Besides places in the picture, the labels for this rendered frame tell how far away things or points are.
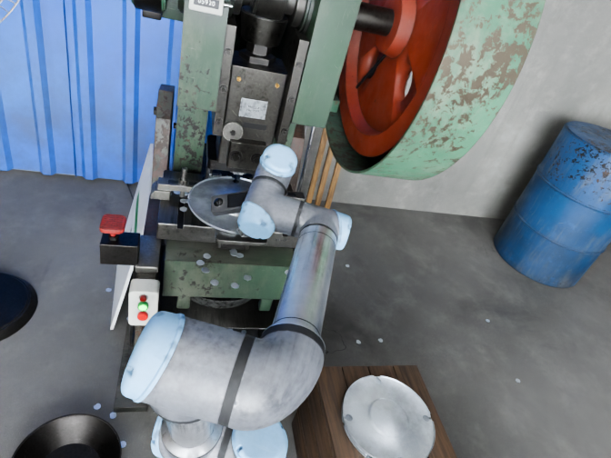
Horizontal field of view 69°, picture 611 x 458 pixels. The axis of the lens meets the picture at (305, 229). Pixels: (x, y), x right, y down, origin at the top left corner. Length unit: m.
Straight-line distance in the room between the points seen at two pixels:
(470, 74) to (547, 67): 2.20
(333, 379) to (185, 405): 0.96
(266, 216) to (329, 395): 0.77
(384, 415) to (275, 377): 0.92
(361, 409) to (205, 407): 0.92
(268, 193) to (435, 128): 0.40
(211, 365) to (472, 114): 0.75
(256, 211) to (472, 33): 0.53
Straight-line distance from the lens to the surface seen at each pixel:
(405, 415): 1.50
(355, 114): 1.46
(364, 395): 1.49
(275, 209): 0.86
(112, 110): 2.60
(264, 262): 1.36
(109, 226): 1.24
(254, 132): 1.27
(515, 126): 3.25
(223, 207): 1.06
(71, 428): 1.72
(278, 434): 0.99
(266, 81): 1.21
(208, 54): 1.14
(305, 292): 0.69
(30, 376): 1.90
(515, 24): 1.02
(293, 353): 0.60
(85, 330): 2.00
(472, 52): 0.98
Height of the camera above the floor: 1.53
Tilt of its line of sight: 35 degrees down
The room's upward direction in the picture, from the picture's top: 17 degrees clockwise
